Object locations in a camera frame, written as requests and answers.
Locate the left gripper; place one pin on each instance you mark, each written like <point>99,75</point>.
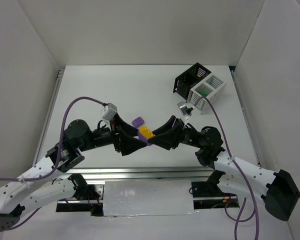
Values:
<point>116,136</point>

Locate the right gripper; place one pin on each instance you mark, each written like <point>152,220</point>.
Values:
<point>178,133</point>

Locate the purple curved lego brick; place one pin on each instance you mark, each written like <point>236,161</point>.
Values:
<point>142,138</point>

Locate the purple and yellow lego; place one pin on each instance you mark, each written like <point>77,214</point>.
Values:
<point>146,132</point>

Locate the green lego brick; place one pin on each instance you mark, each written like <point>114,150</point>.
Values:
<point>203,94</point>

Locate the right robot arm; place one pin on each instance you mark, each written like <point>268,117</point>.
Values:
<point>276,191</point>

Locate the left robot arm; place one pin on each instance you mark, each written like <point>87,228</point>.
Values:
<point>41,184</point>

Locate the black slatted container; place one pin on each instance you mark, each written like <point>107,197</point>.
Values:
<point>189,78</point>

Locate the white slatted container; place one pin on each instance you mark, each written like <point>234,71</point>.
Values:
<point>212,86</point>

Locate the white foil cover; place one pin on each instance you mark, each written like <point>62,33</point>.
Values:
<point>147,198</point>

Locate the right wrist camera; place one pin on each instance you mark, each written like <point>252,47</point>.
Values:
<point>186,111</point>

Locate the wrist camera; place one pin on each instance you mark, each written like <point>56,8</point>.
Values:
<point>186,111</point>
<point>108,112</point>

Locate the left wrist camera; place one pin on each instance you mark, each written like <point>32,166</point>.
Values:
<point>108,112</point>

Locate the aluminium rail frame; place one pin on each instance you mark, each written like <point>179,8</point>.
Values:
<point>141,91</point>

